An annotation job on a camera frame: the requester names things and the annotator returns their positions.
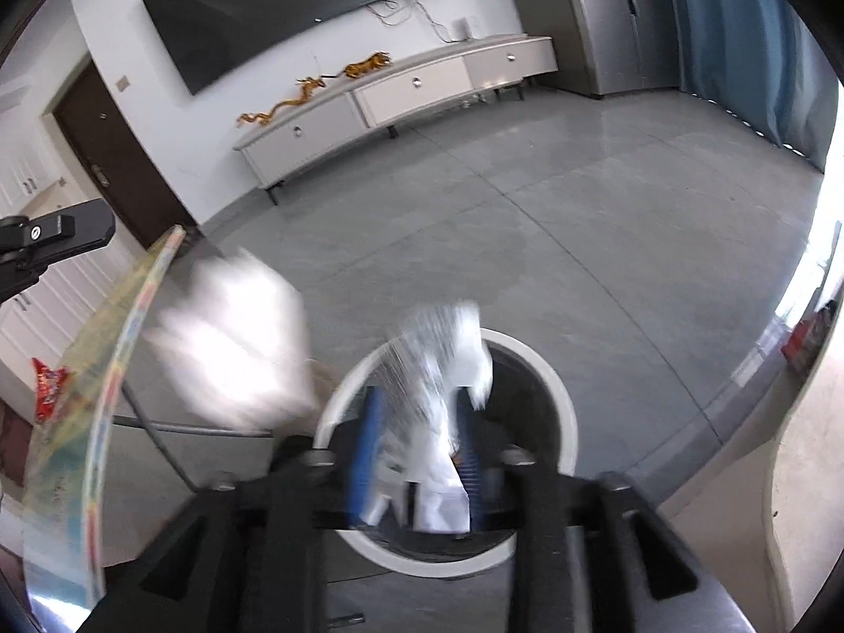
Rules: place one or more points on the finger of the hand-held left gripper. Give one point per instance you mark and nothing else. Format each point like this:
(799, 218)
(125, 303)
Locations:
(66, 229)

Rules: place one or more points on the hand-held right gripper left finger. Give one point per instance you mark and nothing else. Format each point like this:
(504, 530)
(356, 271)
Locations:
(368, 461)

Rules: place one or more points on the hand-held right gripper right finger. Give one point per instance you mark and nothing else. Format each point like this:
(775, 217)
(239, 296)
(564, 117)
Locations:
(469, 468)

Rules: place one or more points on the white round trash can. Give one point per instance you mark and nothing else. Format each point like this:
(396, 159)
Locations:
(527, 395)

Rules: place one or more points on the white plastic wrapper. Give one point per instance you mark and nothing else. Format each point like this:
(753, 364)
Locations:
(435, 369)

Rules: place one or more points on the white tissue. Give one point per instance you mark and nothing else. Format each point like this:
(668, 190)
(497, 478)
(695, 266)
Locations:
(231, 343)

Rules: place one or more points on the dark brown door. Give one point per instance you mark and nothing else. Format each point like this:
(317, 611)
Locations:
(125, 158)

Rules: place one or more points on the red snack packet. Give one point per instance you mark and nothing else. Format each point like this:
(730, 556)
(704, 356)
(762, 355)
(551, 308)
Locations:
(49, 386)

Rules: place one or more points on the flower printed table mat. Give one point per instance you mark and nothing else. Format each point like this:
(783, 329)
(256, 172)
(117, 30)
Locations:
(79, 475)

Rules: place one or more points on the golden dragon ornament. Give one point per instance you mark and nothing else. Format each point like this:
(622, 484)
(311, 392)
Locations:
(283, 107)

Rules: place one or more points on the golden tiger ornament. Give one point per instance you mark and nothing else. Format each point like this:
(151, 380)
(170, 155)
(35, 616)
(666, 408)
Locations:
(366, 66)

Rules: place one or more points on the white television cabinet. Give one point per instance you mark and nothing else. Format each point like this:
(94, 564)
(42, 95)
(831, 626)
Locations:
(395, 95)

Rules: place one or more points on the red box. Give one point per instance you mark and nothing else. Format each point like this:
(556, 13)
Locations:
(806, 337)

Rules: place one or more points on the small white router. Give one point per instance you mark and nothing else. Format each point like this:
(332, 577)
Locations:
(467, 29)

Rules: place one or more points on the grey refrigerator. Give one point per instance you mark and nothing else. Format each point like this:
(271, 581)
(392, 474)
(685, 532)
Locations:
(613, 20)

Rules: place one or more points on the blue curtain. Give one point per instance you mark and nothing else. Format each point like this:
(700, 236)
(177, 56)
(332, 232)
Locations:
(745, 39)

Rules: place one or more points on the wall light switch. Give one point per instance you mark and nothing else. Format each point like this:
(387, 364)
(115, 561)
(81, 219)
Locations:
(122, 83)

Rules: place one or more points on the metal table frame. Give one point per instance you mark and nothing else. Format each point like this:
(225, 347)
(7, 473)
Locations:
(165, 448)

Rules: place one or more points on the wall-mounted black television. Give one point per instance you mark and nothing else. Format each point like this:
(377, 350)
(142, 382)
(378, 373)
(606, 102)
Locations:
(277, 6)

